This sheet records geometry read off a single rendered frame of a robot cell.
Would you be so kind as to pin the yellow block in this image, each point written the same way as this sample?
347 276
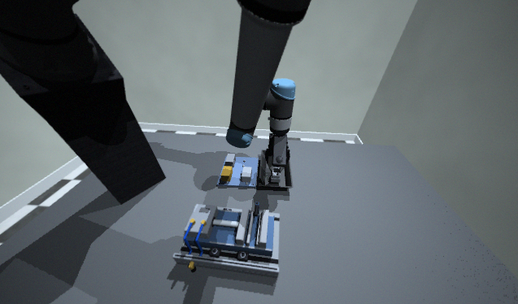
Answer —
226 173

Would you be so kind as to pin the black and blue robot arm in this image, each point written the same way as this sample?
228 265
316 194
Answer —
42 38

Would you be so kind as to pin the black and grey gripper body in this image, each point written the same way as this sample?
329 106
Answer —
271 139

